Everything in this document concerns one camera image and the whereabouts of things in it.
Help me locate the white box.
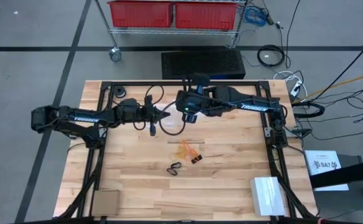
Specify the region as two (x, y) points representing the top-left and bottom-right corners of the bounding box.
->
(250, 176), (287, 217)

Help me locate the black metal beam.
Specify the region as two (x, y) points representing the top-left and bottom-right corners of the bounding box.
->
(308, 157), (363, 190)

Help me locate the tape roll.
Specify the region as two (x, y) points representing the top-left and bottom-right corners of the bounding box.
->
(112, 85), (127, 100)

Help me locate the black perforated floor mat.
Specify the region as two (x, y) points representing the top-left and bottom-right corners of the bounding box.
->
(161, 49), (247, 80)

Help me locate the long thin black cable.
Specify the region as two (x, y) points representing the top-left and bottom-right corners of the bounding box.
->
(285, 0), (302, 69)

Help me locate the thick black cable conduit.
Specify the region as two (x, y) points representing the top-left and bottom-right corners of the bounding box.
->
(292, 101), (326, 119)

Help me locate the yellow cable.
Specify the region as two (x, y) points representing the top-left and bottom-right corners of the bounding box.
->
(292, 70), (363, 104)

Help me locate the black metal table frame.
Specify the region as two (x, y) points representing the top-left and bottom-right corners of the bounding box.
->
(52, 80), (318, 219)

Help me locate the white cable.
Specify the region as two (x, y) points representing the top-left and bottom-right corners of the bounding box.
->
(273, 70), (308, 98)

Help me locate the brown cardboard piece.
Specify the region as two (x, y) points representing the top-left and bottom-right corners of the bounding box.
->
(91, 189), (121, 217)

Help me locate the metal wire shelf cart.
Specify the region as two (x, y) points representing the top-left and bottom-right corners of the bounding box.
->
(93, 0), (249, 62)

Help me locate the yellow rubber band bundle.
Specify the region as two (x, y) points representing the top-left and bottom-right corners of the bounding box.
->
(174, 145), (189, 160)

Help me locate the black cable coil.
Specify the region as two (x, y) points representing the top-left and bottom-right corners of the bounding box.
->
(257, 44), (286, 68)

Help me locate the white paper sheet SA7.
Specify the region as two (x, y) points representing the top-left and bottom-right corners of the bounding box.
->
(304, 149), (350, 192)

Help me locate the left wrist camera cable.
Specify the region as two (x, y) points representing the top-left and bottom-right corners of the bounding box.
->
(144, 85), (165, 106)

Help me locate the straight thick black cable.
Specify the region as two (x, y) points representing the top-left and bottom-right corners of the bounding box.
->
(310, 39), (363, 102)

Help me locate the blue cable coil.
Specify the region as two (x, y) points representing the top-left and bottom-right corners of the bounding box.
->
(243, 6), (268, 27)

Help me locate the red plastic bin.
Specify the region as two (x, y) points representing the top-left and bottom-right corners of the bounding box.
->
(174, 2), (239, 31)
(107, 0), (174, 29)

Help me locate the grey side table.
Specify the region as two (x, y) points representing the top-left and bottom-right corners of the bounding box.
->
(305, 153), (363, 224)

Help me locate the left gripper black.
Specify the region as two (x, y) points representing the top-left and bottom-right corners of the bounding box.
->
(137, 105), (171, 137)

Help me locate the white power strip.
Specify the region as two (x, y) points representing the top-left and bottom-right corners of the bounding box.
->
(290, 80), (304, 98)

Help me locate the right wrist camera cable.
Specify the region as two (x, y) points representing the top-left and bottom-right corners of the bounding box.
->
(158, 101), (187, 137)

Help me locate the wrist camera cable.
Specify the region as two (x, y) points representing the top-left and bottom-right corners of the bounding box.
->
(158, 101), (187, 137)
(144, 85), (165, 106)

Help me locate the orange rubber band bundle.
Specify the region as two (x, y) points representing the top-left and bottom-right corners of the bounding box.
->
(181, 139), (200, 162)

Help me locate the black power brick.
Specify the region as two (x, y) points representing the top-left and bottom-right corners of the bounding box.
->
(263, 7), (276, 26)

